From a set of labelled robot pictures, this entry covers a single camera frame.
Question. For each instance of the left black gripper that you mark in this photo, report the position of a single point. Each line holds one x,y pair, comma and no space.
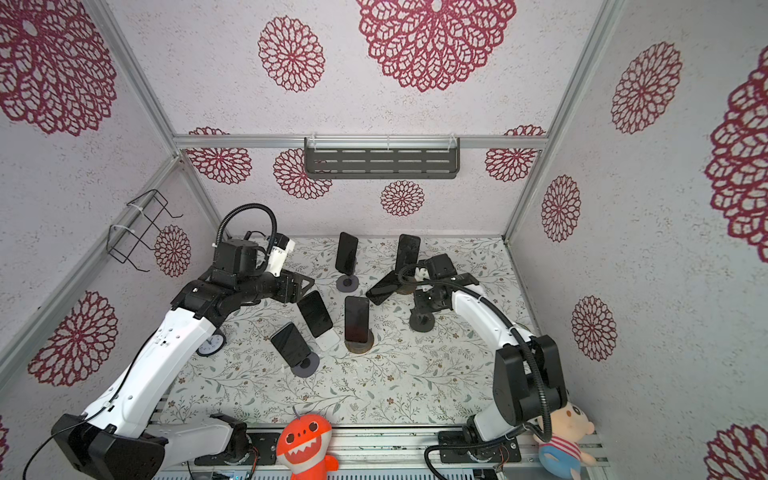
291,290

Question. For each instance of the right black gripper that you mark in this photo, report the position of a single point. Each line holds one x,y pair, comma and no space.
421,304

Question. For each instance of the black stand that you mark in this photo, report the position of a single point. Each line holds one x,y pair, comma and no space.
421,320

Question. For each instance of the phone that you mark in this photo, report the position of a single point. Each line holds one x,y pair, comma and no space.
290,344
346,253
407,251
356,319
315,313
384,288

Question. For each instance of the wooden round stand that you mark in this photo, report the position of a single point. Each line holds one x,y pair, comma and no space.
360,347
408,287

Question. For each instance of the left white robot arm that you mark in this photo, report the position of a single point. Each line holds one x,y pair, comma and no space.
112,438

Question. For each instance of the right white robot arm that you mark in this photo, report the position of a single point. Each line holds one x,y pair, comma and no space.
527,383

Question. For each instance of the grey round stand back left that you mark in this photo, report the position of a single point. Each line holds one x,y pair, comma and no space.
347,283

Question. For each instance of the grey round stand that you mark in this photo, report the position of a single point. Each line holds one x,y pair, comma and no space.
307,367
347,283

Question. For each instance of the white phone stand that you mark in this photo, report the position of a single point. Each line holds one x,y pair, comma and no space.
327,340

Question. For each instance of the grey round stand front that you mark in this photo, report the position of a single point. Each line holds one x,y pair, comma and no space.
307,367

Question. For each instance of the small black alarm clock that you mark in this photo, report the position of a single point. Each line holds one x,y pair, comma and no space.
214,344

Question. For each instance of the red shark plush toy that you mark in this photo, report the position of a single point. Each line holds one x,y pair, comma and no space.
303,448

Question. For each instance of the boy doll plush toy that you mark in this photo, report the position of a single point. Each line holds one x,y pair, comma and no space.
562,456

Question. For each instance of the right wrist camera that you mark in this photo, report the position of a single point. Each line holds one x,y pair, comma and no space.
421,274

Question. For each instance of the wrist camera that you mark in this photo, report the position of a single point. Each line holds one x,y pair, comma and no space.
421,274
281,248

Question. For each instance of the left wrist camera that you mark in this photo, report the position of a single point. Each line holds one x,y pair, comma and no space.
281,248

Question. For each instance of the grey wall shelf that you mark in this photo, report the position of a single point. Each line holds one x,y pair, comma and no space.
382,159

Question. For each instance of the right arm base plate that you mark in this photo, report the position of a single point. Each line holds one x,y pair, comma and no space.
505,451

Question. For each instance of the black wire wall rack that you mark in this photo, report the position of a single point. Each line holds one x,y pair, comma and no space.
124,238

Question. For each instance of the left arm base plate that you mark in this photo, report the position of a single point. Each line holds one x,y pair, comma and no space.
253,448

